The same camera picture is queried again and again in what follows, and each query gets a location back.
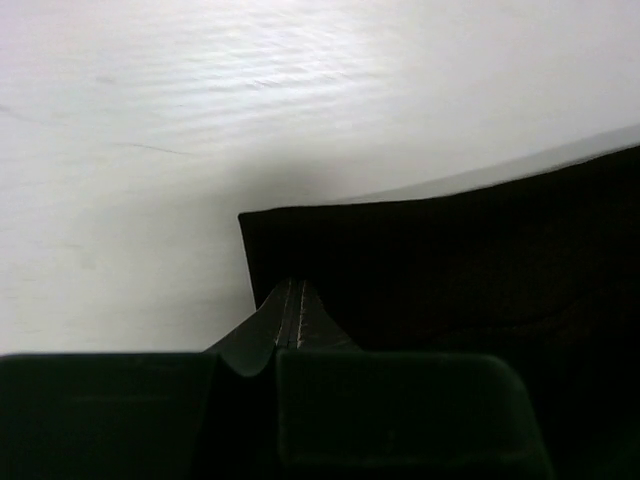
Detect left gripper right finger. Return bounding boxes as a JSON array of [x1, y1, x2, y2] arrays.
[[275, 280, 553, 479]]

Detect black skirt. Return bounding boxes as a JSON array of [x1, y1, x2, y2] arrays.
[[239, 147, 639, 479]]

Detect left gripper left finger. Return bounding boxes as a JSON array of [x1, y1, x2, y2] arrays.
[[1, 281, 295, 479]]

